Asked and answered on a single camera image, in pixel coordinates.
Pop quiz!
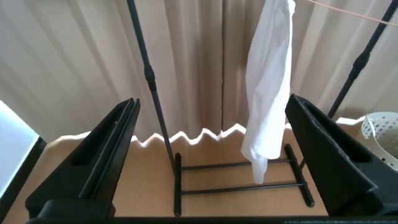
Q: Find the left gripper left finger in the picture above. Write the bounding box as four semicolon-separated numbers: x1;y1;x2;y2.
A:
24;98;141;218

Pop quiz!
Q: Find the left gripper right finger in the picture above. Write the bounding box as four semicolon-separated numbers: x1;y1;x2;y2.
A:
284;95;398;217

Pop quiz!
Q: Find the white printed t-shirt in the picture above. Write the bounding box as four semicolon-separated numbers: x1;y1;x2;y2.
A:
241;0;296;184

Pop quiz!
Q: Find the white laundry basket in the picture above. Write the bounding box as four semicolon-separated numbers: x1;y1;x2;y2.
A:
360;111;398;172

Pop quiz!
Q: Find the black clothes rack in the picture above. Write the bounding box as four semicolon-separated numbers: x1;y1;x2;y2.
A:
126;0;398;217

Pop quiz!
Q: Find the pink clothes hanger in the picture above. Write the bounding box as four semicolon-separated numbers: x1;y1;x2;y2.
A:
306;0;398;27

